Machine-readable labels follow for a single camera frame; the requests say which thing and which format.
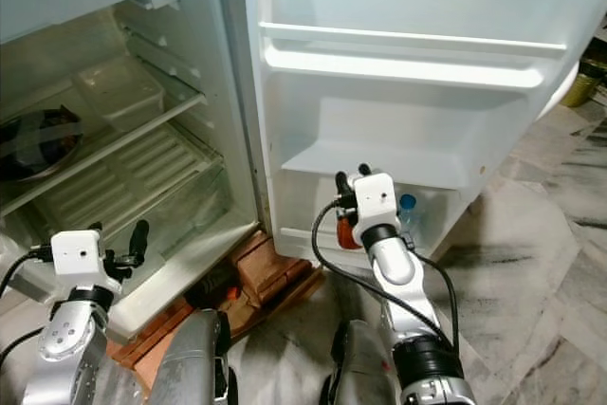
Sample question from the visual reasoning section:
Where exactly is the silver right robot leg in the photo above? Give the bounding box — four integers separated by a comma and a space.
321, 320, 401, 405

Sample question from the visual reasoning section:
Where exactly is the silver robot leg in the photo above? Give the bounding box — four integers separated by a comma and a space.
147, 308, 233, 405
321, 320, 401, 405

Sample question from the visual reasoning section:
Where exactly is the black fridge foot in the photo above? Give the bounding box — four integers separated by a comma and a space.
188, 270, 240, 313

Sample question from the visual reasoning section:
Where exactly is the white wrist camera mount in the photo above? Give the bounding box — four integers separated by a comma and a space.
49, 230, 107, 294
353, 174, 399, 228

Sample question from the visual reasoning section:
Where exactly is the clear glass fridge shelf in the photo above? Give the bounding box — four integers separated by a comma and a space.
0, 92, 210, 218

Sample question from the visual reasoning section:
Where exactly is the white door shelf rail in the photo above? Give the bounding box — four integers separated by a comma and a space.
258, 22, 570, 93

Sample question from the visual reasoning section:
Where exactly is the white fridge body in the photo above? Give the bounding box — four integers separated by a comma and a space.
0, 0, 262, 344

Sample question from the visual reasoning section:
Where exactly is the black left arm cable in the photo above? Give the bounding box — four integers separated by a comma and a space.
0, 246, 54, 302
0, 327, 50, 373

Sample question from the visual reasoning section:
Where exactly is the silver left robot leg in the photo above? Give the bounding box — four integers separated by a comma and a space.
147, 308, 233, 405

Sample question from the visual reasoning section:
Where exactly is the clear bottle blue cap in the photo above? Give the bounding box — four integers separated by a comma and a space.
397, 193, 422, 252

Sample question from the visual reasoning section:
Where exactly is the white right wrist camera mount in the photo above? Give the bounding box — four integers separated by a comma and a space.
353, 174, 399, 228

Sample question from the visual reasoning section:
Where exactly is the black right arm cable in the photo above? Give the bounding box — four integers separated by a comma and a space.
309, 198, 414, 340
415, 251, 461, 354

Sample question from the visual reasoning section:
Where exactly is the clear ribbed crisper cover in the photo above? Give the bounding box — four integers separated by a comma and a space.
5, 123, 233, 254

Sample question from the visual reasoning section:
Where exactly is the orange drink bottle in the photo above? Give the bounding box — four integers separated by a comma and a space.
336, 208, 363, 251

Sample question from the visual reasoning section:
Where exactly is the dark patterned bowl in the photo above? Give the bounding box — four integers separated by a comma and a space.
0, 107, 83, 183

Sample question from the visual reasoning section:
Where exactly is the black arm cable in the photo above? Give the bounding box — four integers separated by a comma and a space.
0, 246, 54, 302
309, 198, 414, 340
0, 327, 50, 373
415, 251, 461, 354

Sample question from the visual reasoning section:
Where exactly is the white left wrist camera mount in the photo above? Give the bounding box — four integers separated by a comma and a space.
49, 230, 107, 294

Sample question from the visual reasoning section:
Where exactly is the yellow green container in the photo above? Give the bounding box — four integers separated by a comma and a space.
561, 59, 607, 110

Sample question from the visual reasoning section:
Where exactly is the red brick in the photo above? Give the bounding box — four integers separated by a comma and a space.
232, 230, 328, 316
106, 324, 164, 396

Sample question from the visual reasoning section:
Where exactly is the clear plastic food container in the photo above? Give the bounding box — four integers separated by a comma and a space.
72, 54, 167, 133

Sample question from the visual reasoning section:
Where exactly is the white door shelf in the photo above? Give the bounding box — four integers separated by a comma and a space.
280, 97, 494, 193

